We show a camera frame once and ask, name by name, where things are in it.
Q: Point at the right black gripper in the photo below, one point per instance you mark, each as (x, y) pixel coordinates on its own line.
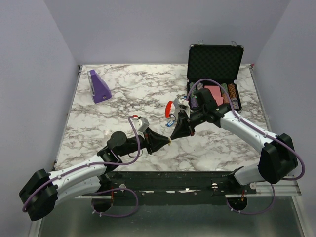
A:
(184, 127)

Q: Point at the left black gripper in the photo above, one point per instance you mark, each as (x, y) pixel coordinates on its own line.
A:
(158, 140)

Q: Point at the red keyring with keys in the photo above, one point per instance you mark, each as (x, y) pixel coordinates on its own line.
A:
(170, 111)

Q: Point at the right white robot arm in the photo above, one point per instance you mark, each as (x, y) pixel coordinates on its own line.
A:
(277, 157)

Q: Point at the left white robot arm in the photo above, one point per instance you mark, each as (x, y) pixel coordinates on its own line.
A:
(42, 191)

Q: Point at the blue key tag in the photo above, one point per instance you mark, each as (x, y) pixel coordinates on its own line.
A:
(170, 123)

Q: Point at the pink playing card deck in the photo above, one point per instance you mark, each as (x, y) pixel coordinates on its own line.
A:
(216, 93)

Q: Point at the purple wedge-shaped box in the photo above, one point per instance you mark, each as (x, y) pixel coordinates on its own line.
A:
(99, 89)

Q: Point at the black poker chip case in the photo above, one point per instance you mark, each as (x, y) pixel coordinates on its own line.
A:
(217, 62)

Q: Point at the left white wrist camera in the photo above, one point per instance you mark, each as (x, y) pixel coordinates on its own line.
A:
(141, 124)

